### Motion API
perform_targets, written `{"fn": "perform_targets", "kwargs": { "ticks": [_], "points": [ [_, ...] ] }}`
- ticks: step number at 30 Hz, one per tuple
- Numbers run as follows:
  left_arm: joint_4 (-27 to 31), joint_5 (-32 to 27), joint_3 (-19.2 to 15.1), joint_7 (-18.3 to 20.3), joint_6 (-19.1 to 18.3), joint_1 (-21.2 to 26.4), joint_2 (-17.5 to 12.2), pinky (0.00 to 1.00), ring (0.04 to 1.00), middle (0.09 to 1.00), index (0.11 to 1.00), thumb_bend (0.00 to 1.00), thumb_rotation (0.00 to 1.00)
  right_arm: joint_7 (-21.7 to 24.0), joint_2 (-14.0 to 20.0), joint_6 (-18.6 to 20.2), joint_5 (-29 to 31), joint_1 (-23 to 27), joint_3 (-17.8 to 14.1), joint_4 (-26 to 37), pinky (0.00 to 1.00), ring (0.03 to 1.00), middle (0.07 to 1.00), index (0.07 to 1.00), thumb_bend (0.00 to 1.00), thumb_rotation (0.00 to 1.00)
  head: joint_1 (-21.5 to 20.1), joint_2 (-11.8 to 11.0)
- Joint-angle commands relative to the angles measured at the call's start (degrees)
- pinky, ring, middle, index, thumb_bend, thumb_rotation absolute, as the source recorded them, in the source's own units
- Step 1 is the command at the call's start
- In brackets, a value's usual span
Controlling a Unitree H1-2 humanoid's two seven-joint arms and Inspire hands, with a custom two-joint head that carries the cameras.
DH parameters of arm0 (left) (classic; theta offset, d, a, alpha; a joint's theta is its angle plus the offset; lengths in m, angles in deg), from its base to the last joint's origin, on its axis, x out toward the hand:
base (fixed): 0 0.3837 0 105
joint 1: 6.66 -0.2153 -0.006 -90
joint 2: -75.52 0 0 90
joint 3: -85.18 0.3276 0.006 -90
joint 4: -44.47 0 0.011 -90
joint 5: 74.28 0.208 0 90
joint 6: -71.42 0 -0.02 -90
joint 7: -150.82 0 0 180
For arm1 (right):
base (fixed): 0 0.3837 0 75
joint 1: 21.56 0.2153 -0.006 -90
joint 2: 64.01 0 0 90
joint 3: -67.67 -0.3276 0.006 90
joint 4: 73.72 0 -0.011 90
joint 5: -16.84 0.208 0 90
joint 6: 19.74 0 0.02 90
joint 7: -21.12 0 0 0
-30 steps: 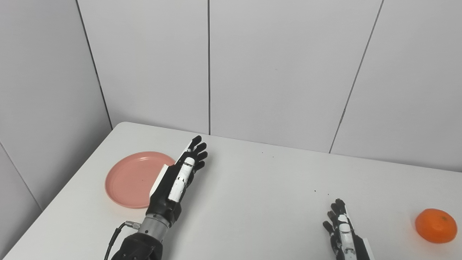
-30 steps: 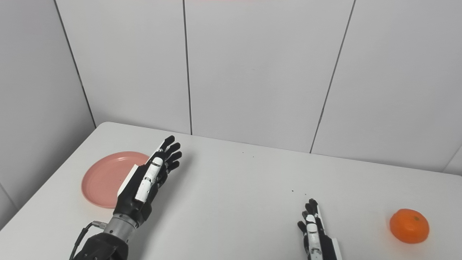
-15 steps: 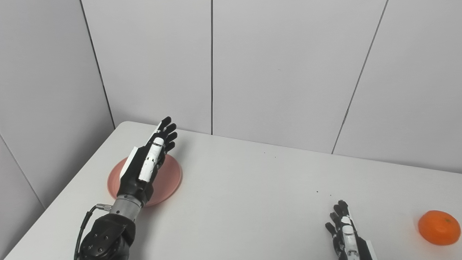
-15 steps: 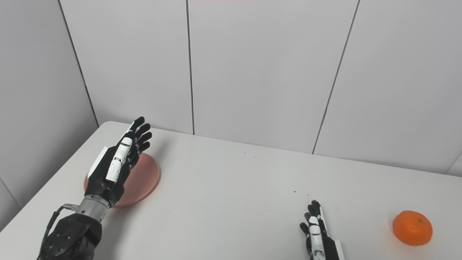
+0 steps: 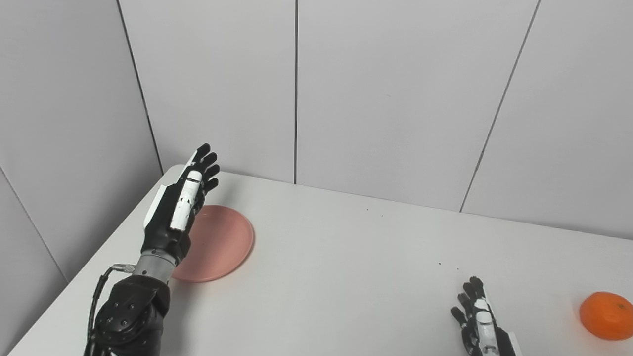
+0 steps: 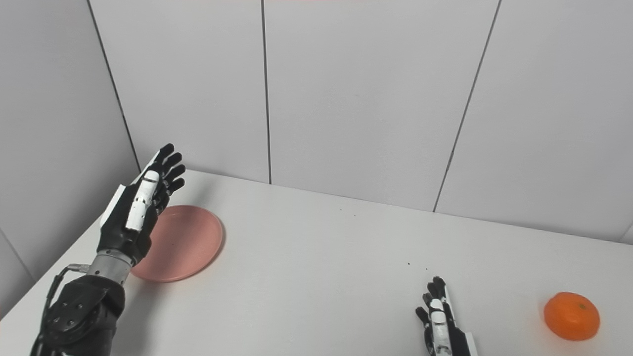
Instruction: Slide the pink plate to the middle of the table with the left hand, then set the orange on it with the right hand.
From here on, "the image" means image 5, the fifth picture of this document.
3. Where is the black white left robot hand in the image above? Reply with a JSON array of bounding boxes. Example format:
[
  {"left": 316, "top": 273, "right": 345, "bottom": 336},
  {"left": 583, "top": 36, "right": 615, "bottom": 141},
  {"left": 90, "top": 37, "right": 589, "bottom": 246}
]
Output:
[{"left": 141, "top": 143, "right": 221, "bottom": 268}]

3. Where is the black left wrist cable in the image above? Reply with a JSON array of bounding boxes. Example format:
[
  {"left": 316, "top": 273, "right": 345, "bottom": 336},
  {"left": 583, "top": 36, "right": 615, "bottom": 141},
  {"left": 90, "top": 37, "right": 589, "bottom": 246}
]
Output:
[{"left": 86, "top": 264, "right": 136, "bottom": 356}]

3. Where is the pink round plate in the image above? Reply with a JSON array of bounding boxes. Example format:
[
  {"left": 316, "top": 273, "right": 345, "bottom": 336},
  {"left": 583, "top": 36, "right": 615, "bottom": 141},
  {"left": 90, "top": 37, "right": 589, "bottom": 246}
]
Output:
[{"left": 171, "top": 205, "right": 255, "bottom": 283}]

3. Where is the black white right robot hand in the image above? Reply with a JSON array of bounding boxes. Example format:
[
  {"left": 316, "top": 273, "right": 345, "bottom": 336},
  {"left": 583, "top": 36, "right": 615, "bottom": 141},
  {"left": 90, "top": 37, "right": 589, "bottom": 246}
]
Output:
[{"left": 450, "top": 276, "right": 518, "bottom": 356}]

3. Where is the orange fruit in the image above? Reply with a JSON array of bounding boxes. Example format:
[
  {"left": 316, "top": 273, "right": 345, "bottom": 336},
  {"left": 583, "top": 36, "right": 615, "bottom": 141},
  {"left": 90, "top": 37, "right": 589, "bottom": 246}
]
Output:
[{"left": 579, "top": 291, "right": 633, "bottom": 341}]

